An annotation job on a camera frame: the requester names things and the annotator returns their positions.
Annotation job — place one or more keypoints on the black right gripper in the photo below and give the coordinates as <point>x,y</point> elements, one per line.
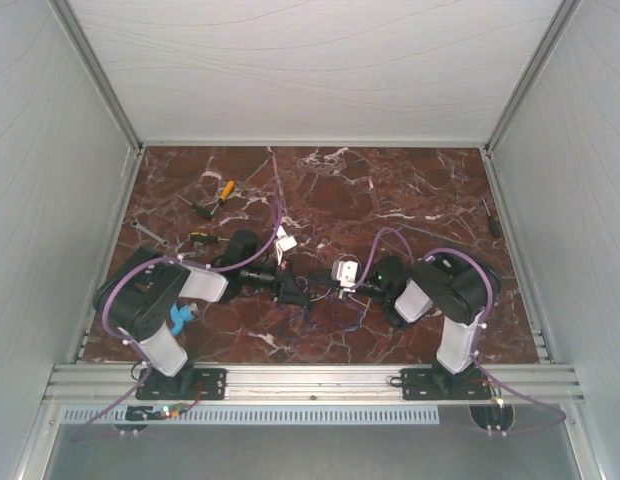
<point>326,278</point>

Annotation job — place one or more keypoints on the small black screwdriver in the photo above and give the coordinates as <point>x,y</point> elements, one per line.
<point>492,221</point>

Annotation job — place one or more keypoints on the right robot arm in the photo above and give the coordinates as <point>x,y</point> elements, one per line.
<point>461,286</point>

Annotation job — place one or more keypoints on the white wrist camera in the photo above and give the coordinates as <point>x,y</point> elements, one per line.
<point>283,243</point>
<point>345,274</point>

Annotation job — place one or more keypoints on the silver ratchet wrench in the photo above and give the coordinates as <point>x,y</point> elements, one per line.
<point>144,230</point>

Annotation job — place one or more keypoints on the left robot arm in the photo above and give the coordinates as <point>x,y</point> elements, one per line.
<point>139,300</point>

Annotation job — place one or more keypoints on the yellow handled flat screwdriver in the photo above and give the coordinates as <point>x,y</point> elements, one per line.
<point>227,191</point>

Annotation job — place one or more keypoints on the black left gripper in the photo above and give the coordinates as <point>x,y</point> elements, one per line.
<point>285,288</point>

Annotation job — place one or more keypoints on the grey slotted cable duct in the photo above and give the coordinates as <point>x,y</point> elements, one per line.
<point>208,414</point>

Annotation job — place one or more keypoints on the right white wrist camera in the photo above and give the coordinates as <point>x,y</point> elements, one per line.
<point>345,274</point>

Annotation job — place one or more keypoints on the yellow black phillips screwdriver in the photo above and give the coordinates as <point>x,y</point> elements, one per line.
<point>205,238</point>

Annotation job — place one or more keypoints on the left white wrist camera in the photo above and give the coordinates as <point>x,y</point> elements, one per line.
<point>283,243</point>

